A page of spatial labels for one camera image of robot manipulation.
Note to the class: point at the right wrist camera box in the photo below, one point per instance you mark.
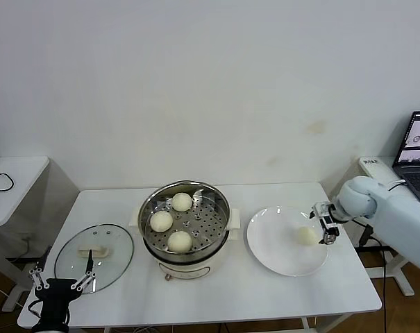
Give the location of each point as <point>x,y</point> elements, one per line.
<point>321,209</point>

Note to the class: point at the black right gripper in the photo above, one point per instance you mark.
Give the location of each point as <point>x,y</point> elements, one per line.
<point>329,225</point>

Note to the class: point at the stainless steel steamer basket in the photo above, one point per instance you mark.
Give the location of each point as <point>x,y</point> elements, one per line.
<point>206,222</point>

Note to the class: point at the cream electric cooker pot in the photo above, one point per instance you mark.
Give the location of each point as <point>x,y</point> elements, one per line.
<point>189,268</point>

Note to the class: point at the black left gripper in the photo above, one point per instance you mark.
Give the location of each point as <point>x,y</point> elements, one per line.
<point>57,295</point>

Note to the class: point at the white steamed baozi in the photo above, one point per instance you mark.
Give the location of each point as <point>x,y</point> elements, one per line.
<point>305,236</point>
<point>182,202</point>
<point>161,222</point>
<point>179,241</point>

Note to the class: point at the white round plate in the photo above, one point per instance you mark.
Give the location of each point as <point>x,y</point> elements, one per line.
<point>272,243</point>

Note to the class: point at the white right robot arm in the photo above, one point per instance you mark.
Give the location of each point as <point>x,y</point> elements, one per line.
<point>390,215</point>

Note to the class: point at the white side table with mouse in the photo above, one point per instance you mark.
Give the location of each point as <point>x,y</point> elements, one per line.
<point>18,173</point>

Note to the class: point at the grey open laptop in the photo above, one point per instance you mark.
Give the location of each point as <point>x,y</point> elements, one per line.
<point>418,166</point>

